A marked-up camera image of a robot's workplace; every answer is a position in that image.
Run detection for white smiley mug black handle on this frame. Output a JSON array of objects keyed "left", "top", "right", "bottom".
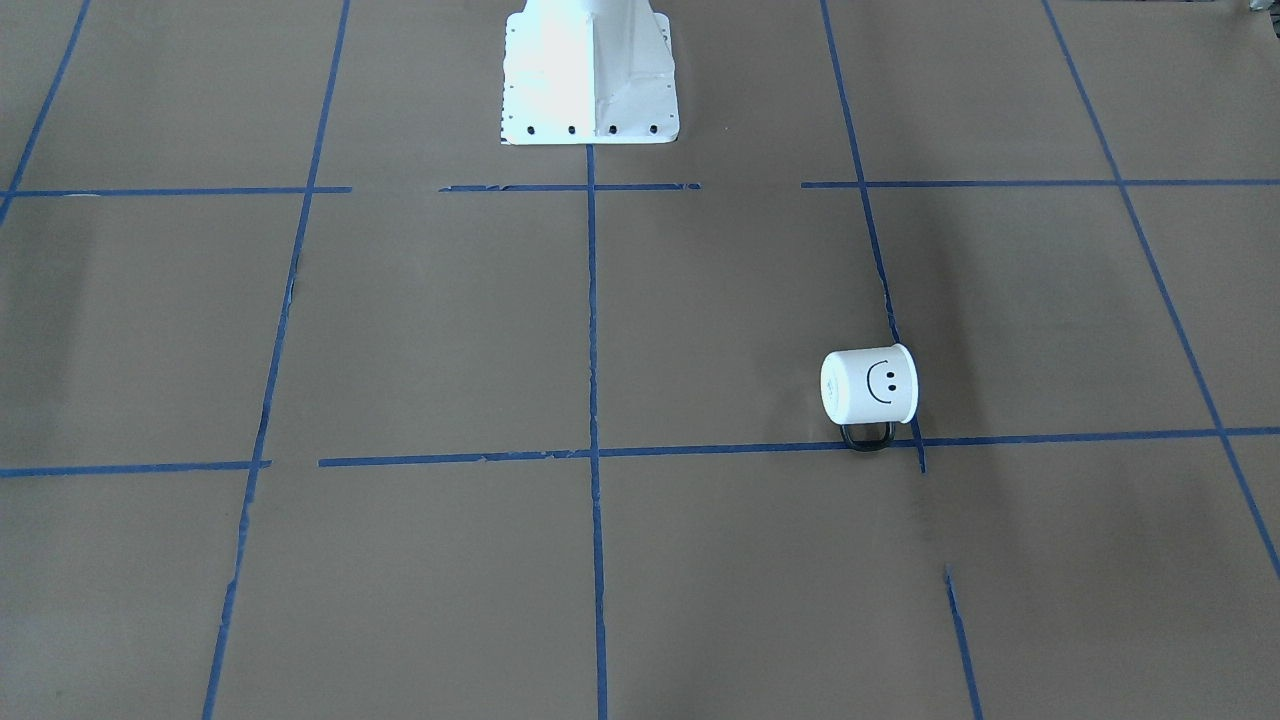
[{"left": 819, "top": 343, "right": 920, "bottom": 454}]

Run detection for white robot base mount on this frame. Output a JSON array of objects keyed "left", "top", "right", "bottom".
[{"left": 500, "top": 1, "right": 681, "bottom": 146}]

